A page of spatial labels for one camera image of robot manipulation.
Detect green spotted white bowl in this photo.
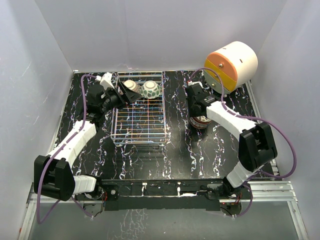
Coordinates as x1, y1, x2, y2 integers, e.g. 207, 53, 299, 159
140, 80, 161, 100

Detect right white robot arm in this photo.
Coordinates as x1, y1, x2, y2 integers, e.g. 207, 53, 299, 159
185, 81, 278, 199

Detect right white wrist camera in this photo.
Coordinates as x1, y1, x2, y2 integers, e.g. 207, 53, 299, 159
187, 81, 203, 88

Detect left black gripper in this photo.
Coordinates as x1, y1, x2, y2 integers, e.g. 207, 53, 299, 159
100, 82, 141, 114

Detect round pastel drawer cabinet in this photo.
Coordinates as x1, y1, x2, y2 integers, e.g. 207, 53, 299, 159
203, 41, 258, 95

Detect brown patterned bowl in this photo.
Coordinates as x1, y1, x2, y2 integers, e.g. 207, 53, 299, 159
123, 79, 140, 93

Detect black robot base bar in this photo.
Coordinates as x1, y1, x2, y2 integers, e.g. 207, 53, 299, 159
75, 179, 251, 211

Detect white wire dish rack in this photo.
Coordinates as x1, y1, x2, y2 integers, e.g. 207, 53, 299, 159
110, 71, 166, 147

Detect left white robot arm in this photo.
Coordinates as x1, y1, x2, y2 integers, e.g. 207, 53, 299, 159
34, 80, 142, 201

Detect pink patterned bowl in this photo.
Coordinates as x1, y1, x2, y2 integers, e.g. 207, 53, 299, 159
189, 116, 212, 129

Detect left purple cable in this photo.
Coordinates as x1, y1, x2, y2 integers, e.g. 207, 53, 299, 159
36, 74, 106, 224

